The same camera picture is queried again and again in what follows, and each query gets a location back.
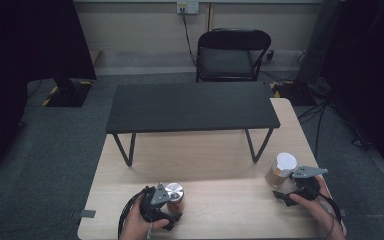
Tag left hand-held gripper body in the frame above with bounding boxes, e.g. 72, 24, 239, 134
139, 182, 178, 224

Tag black curtain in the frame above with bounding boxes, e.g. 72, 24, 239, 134
319, 0, 384, 186
0, 0, 98, 181

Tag black metal-legged shelf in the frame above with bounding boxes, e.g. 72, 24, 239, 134
105, 81, 281, 168

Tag black folding chair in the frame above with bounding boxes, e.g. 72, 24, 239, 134
195, 28, 273, 83

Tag person's right hand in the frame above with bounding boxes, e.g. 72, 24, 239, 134
289, 175, 343, 231

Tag dark stand base with tape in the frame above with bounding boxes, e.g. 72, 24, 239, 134
270, 78, 332, 108

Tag white wall socket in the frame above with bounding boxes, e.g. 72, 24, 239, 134
176, 1, 200, 15

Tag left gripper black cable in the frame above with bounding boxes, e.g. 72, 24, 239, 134
117, 187, 148, 240

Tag black floor cables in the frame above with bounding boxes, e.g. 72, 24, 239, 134
296, 98, 372, 161

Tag black braided power cable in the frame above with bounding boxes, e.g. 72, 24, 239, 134
180, 11, 198, 68

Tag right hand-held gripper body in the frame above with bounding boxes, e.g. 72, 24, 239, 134
291, 165, 329, 202

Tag white-lidded seasoning jar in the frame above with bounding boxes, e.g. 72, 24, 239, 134
265, 152, 299, 188

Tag grey upright panel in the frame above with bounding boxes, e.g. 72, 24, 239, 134
296, 0, 344, 88

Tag silver-lidded glass spice jar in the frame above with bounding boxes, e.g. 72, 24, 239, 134
164, 182, 185, 215

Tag person's left hand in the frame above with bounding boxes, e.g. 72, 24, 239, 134
119, 196, 170, 240

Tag black stand base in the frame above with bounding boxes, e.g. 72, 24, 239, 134
41, 77, 94, 108

